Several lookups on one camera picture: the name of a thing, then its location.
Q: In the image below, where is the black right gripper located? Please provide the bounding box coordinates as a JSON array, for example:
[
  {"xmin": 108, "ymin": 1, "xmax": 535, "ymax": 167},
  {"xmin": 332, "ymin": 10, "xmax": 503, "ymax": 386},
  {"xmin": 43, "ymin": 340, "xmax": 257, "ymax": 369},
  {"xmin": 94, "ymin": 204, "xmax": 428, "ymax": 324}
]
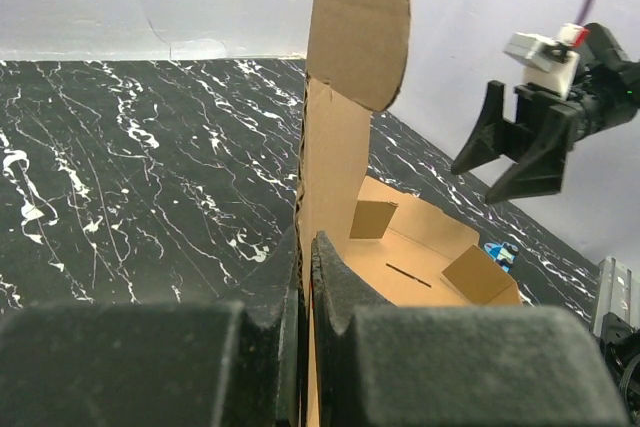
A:
[{"xmin": 450, "ymin": 22, "xmax": 639, "ymax": 204}]

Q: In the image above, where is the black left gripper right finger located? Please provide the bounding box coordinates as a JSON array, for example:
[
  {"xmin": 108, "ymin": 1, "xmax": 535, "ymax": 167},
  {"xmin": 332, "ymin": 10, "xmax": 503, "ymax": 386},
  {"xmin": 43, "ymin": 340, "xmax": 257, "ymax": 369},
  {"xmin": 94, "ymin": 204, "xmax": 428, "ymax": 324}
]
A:
[{"xmin": 311, "ymin": 233, "xmax": 631, "ymax": 426}]

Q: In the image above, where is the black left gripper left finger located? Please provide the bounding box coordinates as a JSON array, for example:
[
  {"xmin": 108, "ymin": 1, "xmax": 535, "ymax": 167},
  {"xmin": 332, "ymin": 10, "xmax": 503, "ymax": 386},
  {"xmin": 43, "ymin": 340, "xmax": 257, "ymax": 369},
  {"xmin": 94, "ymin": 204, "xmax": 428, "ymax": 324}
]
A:
[{"xmin": 1, "ymin": 230, "xmax": 300, "ymax": 426}]

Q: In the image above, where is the brown cardboard box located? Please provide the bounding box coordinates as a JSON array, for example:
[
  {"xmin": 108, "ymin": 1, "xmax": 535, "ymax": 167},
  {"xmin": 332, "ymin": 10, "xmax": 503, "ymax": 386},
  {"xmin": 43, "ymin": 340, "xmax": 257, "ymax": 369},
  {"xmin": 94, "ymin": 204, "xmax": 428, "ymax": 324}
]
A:
[{"xmin": 292, "ymin": 0, "xmax": 524, "ymax": 427}]

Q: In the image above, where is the small blue toy car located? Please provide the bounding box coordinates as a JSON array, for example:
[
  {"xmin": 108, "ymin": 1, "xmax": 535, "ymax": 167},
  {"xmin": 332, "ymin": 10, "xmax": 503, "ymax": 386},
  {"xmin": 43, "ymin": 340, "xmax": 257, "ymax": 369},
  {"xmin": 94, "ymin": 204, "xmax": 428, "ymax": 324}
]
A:
[{"xmin": 484, "ymin": 242, "xmax": 519, "ymax": 272}]

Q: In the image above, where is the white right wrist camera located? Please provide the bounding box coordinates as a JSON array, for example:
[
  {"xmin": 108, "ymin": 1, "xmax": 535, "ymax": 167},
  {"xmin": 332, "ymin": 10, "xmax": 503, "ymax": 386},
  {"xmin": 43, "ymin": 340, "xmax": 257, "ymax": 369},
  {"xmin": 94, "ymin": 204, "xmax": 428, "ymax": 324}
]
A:
[{"xmin": 503, "ymin": 23, "xmax": 589, "ymax": 100}]

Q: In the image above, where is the aluminium frame rail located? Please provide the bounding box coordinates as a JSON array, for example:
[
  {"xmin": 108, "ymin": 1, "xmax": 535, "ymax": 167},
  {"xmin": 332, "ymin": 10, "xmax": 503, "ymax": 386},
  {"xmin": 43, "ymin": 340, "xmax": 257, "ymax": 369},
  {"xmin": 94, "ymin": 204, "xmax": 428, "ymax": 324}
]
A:
[{"xmin": 591, "ymin": 256, "xmax": 639, "ymax": 338}]

